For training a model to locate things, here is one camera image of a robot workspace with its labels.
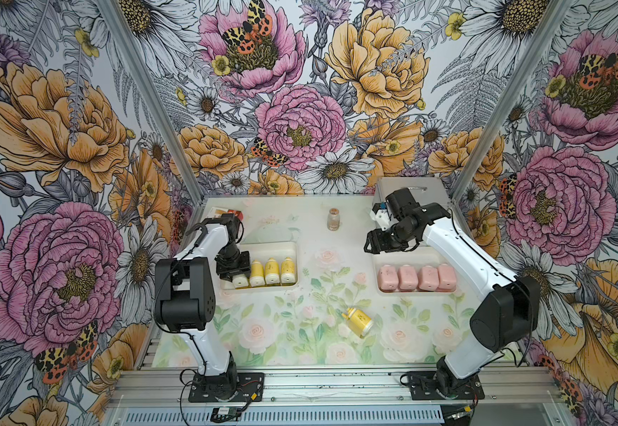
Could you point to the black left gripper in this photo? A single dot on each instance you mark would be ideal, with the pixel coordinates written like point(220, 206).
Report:
point(243, 267)

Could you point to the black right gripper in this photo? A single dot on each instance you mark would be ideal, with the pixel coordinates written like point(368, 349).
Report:
point(377, 243)

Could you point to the pink pencil sharpener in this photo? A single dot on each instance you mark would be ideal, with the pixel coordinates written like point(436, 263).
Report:
point(408, 278)
point(388, 279)
point(428, 279)
point(447, 278)

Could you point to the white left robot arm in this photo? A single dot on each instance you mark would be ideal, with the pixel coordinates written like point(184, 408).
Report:
point(185, 299)

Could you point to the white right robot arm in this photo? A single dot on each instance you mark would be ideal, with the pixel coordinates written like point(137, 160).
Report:
point(508, 304)

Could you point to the white left storage tray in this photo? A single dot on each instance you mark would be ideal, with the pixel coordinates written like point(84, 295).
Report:
point(262, 252)

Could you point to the white storage tray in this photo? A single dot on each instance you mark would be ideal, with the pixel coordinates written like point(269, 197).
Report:
point(262, 252)
point(424, 256)

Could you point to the white right storage tray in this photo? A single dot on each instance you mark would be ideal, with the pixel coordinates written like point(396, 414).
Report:
point(424, 256)

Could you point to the silver aluminium first aid case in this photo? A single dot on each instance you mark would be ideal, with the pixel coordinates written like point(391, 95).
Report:
point(425, 190)

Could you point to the red object behind left gripper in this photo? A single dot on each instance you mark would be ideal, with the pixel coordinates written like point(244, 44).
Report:
point(216, 212)

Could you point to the small clear glass bottle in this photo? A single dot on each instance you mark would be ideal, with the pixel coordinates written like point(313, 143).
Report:
point(334, 219)

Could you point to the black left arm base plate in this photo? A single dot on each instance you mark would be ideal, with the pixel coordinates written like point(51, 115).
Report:
point(242, 388)

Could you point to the aluminium front rail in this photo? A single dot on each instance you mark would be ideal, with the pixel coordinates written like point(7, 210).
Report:
point(501, 383)

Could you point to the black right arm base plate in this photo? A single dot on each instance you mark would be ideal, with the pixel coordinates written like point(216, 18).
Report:
point(429, 385)

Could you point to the white vented cable duct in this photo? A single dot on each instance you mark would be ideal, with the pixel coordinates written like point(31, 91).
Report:
point(292, 415)

